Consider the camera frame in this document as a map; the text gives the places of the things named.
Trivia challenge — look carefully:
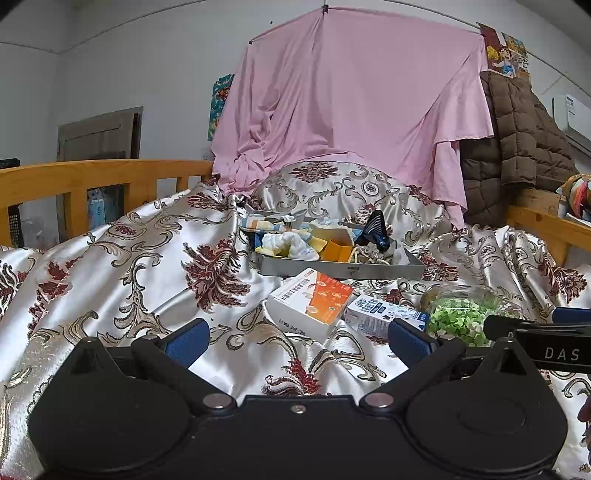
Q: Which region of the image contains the floral satin blanket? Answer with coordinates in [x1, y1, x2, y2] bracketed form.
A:
[0, 161, 591, 480]

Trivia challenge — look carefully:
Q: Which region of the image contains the colourful cloth bundle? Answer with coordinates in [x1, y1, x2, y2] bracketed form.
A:
[556, 174, 591, 222]

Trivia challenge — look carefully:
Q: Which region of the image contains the black striped sock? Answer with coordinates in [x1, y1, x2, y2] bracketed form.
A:
[353, 210, 393, 252]

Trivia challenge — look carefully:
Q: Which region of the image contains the white air conditioner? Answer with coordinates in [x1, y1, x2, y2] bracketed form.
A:
[551, 93, 591, 155]

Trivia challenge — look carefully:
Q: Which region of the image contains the wooden slatted bed rail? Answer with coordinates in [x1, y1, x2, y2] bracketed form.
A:
[0, 159, 215, 247]

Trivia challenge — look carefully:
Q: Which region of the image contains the plain wooden bed board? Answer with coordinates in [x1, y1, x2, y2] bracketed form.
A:
[505, 187, 591, 266]

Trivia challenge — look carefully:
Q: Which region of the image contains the orange and white box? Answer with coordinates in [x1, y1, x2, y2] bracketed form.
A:
[266, 271, 355, 340]

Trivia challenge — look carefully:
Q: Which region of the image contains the dark wooden door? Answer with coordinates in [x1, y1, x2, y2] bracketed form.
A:
[57, 107, 144, 162]

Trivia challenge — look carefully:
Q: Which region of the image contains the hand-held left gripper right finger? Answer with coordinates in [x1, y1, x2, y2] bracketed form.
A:
[360, 318, 532, 411]

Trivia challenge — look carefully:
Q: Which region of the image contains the white cloth with whale print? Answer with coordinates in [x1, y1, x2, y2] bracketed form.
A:
[256, 231, 321, 261]

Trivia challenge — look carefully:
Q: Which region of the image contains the brown quilted jacket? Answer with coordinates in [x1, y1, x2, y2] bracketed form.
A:
[462, 70, 578, 228]

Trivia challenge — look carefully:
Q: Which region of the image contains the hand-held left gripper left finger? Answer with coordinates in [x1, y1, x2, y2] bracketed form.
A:
[65, 318, 238, 411]

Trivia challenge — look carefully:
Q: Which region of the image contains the teal wall poster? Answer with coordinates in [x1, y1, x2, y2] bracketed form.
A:
[208, 74, 235, 141]

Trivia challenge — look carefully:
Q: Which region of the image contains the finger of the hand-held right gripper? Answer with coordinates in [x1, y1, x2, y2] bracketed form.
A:
[551, 307, 591, 324]
[484, 315, 591, 340]

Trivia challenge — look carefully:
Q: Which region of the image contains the clear bag of green pieces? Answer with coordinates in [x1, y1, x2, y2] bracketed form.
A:
[419, 284, 513, 348]

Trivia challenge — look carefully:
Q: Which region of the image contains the light blue printed bag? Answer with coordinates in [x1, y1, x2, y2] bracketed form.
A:
[88, 187, 107, 229]

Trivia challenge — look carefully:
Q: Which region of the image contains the blue and white carton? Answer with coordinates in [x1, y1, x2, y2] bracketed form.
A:
[344, 294, 430, 340]

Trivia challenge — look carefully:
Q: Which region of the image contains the pink bed sheet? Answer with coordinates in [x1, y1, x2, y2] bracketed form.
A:
[210, 6, 496, 229]

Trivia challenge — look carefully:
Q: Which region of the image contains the metal tray with cartoon picture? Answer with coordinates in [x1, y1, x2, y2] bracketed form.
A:
[240, 209, 424, 281]

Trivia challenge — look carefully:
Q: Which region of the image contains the striped yellow cloth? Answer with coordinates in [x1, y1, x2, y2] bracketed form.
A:
[242, 216, 287, 232]

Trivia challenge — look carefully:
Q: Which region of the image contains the orange pouch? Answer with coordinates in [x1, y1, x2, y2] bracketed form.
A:
[320, 227, 355, 262]

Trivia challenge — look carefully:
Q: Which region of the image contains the black plastic crate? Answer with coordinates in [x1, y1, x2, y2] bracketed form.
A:
[8, 203, 24, 247]

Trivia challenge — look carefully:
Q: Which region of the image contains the cartoon wall poster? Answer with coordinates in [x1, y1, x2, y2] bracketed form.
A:
[478, 22, 529, 79]

